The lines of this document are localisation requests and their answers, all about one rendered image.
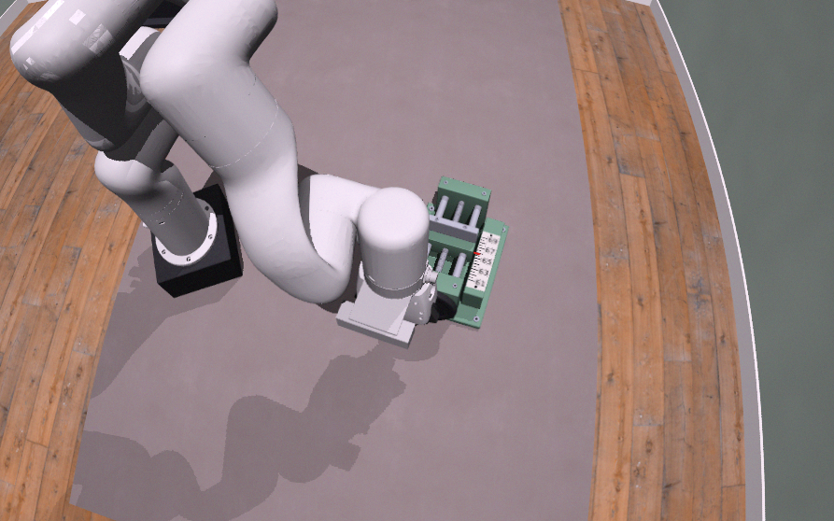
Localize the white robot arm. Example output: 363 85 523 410
9 0 438 349

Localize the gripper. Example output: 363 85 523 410
355 263 439 325

